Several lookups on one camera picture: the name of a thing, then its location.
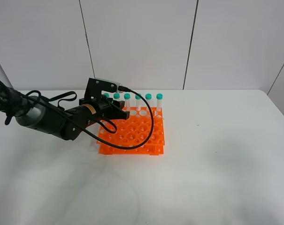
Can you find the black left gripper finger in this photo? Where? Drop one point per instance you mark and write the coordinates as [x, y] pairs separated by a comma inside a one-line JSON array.
[[110, 100], [112, 113]]

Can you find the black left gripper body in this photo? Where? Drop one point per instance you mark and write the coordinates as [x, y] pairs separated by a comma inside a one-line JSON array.
[[95, 110]]

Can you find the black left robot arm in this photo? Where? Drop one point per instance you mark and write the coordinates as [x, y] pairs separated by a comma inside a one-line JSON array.
[[34, 111]]

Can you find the orange test tube rack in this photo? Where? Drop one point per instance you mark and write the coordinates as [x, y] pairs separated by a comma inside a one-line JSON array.
[[134, 131]]

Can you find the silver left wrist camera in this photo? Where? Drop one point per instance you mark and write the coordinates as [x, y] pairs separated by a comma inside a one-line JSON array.
[[95, 87]]

